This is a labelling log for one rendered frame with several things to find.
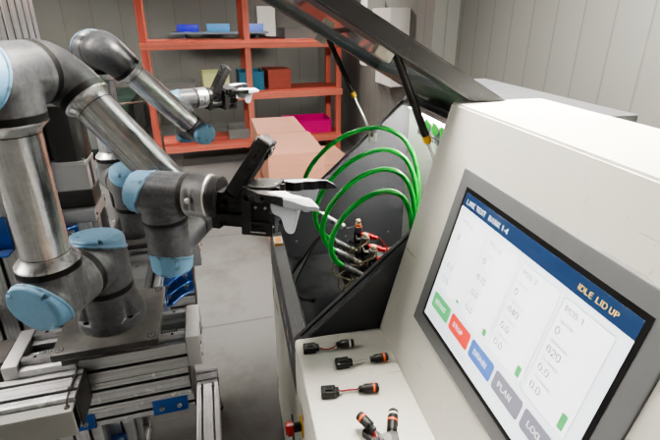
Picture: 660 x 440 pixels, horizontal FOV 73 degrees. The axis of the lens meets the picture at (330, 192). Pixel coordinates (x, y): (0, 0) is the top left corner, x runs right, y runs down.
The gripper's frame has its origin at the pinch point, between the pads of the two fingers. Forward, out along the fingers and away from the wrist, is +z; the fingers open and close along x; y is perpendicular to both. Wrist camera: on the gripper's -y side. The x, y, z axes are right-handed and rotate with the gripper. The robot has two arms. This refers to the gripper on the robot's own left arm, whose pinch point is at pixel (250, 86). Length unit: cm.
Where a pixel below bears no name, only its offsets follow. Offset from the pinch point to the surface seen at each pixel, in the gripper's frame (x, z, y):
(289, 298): 75, -33, 41
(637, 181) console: 144, -37, -28
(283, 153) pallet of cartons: -81, 78, 75
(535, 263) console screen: 137, -36, -11
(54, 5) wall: -645, 63, 44
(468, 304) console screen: 128, -35, 4
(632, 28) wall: 83, 156, -33
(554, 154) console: 132, -30, -25
